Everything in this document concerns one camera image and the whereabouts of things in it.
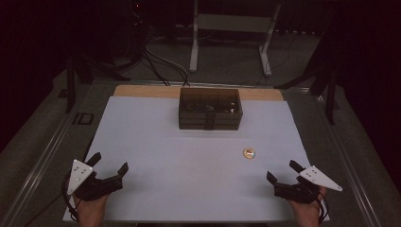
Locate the round yellow cartoon badge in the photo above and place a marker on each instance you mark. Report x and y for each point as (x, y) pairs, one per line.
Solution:
(249, 153)

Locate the smoky clear drawer box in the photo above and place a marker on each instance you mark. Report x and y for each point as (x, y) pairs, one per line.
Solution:
(209, 101)

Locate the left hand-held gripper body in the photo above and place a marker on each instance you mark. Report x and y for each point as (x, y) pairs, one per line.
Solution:
(80, 176)

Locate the white metal stand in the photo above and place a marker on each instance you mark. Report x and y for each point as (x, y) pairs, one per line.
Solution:
(231, 22)

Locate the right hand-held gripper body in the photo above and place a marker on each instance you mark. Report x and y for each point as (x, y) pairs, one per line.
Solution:
(318, 178)

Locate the person's left hand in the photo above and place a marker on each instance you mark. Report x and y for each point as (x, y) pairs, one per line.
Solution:
(91, 211)

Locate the person's right hand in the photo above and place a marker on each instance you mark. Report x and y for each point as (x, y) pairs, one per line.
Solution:
(310, 214)

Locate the black metal stand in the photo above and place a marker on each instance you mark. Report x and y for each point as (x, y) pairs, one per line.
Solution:
(329, 91)
(71, 82)

